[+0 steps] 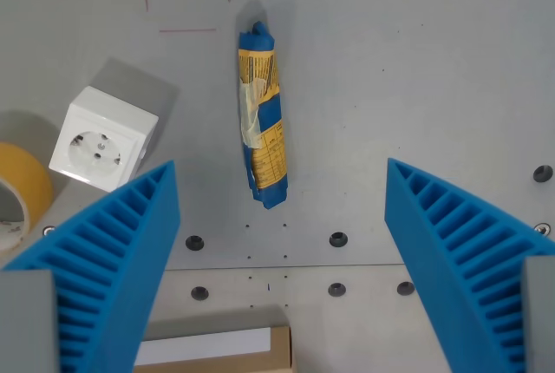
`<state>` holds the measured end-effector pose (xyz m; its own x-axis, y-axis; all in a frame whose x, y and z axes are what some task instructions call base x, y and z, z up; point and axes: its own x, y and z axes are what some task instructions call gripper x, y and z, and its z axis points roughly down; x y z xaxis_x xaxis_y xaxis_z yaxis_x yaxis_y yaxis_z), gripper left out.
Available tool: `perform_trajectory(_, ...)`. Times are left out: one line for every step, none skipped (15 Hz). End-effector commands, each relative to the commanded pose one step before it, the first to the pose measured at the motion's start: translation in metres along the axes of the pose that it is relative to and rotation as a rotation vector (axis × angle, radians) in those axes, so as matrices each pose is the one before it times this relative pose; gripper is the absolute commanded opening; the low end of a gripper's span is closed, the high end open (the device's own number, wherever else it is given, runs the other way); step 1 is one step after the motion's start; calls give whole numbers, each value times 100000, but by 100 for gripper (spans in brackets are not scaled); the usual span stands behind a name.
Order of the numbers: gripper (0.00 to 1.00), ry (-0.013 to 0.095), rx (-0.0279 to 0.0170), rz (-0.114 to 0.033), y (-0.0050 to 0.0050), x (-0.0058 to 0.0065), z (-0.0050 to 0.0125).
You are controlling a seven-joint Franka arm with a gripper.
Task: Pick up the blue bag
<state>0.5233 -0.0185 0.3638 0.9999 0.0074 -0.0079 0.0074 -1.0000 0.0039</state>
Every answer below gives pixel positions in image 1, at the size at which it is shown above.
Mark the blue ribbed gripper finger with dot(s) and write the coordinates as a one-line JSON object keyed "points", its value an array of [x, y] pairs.
{"points": [[117, 238], [459, 251]]}

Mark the blue and yellow bag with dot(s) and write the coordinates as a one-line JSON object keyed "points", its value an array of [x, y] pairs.
{"points": [[264, 130]]}

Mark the silver table screw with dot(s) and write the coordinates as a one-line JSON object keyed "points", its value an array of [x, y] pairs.
{"points": [[48, 230], [542, 228]]}

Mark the yellow tape roll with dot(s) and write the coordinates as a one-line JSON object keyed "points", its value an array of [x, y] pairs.
{"points": [[26, 169]]}

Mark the brown cardboard box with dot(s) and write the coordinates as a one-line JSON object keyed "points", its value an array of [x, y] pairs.
{"points": [[281, 347]]}

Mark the white wall socket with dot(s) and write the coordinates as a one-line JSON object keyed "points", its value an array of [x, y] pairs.
{"points": [[108, 117]]}

